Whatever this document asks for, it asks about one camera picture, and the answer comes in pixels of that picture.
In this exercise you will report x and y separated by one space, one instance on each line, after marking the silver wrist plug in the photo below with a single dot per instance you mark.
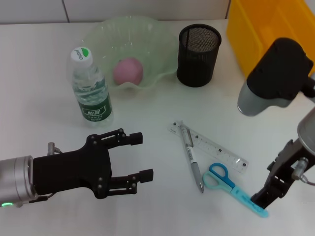
300 168
52 148

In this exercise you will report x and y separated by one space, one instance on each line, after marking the yellow plastic bin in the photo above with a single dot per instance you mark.
246 29

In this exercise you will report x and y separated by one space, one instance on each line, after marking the clear green-label water bottle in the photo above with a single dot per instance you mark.
93 98

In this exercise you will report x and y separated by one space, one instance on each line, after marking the silver right wrist plug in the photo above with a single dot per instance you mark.
300 168

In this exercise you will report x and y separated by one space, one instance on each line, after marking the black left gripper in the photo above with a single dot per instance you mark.
71 169

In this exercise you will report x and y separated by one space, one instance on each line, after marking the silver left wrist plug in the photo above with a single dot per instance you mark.
52 148

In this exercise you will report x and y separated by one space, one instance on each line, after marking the silver white ballpoint pen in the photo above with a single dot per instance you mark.
190 152

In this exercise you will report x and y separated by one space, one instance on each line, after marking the green wavy glass fruit bowl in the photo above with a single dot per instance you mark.
147 44

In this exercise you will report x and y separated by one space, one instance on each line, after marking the clear plastic ruler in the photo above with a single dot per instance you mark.
216 150

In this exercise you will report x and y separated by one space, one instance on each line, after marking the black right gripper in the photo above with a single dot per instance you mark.
285 167

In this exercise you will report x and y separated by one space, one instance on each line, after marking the blue plastic scissors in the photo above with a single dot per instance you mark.
229 184

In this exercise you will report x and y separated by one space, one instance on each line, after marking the pink peach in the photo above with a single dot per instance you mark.
128 72

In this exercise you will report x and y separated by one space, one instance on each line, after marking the black mesh pen holder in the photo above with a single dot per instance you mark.
197 64

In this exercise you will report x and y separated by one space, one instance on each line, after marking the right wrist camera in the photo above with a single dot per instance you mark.
278 73

